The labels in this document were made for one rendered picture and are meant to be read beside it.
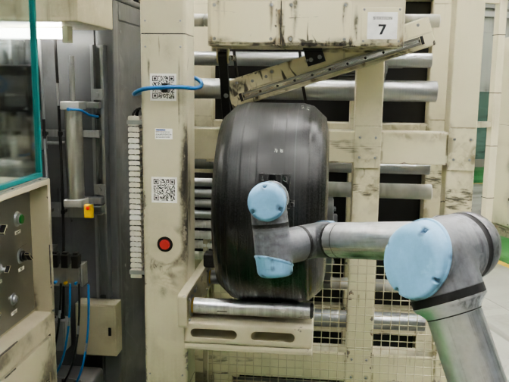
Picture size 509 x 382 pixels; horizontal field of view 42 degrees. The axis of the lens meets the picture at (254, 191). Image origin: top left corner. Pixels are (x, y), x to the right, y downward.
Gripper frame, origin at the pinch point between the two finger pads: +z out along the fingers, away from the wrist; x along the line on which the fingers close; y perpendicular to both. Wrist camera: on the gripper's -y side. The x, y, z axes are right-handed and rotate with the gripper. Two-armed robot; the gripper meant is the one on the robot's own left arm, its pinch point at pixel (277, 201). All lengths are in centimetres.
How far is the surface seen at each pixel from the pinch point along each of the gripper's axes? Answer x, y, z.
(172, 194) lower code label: 31.6, -0.6, 21.2
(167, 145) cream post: 32.9, 13.2, 19.7
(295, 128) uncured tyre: -3.5, 18.6, 9.8
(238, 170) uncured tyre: 10.4, 7.4, 2.7
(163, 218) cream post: 34.3, -7.7, 22.1
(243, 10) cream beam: 15, 56, 41
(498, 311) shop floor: -134, -89, 298
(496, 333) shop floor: -123, -94, 256
